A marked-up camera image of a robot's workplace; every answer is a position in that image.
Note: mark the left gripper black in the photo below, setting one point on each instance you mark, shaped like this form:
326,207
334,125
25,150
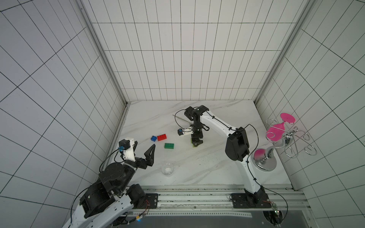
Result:
149,158

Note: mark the pink wine glass upper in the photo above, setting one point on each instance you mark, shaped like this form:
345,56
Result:
287,118

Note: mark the pink wine glass lower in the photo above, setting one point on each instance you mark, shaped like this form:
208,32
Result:
275,132

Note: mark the clear glass cup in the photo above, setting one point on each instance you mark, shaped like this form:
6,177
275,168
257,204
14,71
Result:
167,168

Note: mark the red lego brick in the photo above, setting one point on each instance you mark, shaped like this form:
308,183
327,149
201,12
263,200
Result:
161,137

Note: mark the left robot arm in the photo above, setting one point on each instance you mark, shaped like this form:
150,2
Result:
112,200

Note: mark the pink wine glass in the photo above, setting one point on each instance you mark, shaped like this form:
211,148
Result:
287,118
275,132

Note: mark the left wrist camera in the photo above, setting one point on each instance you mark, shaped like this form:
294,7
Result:
126,148

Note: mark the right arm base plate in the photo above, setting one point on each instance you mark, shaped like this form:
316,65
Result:
250,201

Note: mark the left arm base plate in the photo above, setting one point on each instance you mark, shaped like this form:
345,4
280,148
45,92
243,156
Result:
149,201

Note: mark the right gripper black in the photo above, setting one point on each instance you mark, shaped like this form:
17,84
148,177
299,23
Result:
196,135

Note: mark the blue lego brick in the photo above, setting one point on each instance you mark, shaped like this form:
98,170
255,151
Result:
153,138

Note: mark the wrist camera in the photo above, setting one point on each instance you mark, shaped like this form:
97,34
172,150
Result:
186,131
126,148

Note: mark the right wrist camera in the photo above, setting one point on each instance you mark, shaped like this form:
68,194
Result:
186,131

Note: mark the aluminium mounting rail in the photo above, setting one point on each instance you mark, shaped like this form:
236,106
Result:
221,200

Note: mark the chrome glass holder stand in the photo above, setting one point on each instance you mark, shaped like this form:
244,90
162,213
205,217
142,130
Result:
292,142

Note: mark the metal fork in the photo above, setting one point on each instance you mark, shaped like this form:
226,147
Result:
180,118

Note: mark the dark green lego brick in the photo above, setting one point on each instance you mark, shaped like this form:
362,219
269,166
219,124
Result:
169,146

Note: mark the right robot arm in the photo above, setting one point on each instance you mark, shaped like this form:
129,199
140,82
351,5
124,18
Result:
236,148

